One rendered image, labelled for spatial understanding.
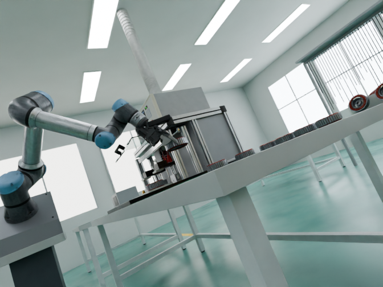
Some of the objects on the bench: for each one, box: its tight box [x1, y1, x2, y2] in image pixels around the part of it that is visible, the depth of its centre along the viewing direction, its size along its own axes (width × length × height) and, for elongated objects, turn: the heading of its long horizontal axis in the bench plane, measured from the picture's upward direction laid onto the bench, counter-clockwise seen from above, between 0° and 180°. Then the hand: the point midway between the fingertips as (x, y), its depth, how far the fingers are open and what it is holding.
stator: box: [145, 179, 165, 191], centre depth 140 cm, size 11×11×4 cm
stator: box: [235, 149, 255, 161], centre depth 132 cm, size 11×11×4 cm
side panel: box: [191, 112, 245, 165], centre depth 145 cm, size 28×3×32 cm, turn 52°
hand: (177, 145), depth 115 cm, fingers closed on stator, 13 cm apart
